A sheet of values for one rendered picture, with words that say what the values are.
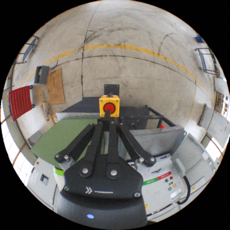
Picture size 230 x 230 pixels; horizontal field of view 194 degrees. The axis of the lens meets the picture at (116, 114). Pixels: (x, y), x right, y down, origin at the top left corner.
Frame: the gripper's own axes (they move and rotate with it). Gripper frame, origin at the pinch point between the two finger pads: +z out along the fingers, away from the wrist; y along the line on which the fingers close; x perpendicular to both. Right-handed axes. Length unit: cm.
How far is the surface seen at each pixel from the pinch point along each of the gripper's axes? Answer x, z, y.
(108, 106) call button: 1.2, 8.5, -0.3
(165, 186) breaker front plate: -53, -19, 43
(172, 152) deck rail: -48, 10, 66
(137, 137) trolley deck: -20.9, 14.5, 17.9
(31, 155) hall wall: -432, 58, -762
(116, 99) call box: 3.5, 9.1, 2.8
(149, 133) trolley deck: -18.9, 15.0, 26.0
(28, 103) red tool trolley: -1, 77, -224
